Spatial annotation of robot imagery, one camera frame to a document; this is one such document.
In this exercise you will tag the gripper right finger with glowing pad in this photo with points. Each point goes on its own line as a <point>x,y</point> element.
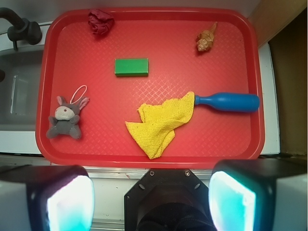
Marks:
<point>268,194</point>

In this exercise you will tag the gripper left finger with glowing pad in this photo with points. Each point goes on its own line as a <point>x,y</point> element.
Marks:
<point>46,198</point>

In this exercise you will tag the blue plastic bottle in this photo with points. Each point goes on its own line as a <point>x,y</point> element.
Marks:
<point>230,102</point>

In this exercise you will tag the grey plush bunny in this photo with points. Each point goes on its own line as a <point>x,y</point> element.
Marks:
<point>66,116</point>

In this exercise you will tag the grey sink basin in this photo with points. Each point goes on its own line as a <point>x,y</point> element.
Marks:
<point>19,84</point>

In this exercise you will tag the yellow knitted cloth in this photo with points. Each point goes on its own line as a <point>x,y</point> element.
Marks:
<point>158,123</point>

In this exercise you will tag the red plastic tray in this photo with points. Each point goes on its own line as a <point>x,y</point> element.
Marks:
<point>73,56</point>

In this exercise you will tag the green rectangular block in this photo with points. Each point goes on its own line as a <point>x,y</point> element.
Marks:
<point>132,67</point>

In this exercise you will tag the brown conch seashell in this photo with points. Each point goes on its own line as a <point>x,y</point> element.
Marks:
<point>205,39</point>

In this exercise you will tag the dark grey faucet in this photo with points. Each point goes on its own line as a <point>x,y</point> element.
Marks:
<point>21,29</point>

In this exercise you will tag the crumpled dark red cloth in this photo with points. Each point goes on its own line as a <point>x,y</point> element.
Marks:
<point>100,22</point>

